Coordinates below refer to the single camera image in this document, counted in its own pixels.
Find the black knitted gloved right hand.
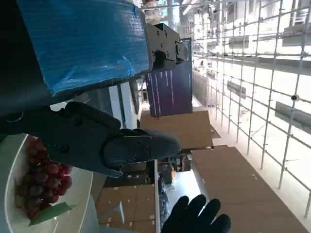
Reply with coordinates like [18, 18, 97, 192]
[160, 194, 231, 233]

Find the black left hand blue tape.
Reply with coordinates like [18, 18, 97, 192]
[0, 0, 189, 179]

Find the white plate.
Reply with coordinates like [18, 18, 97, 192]
[0, 133, 95, 233]

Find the brown cardboard box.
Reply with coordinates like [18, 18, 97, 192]
[139, 110, 213, 149]
[190, 145, 309, 233]

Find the computer monitor blue screen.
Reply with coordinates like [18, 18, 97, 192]
[145, 37, 194, 118]

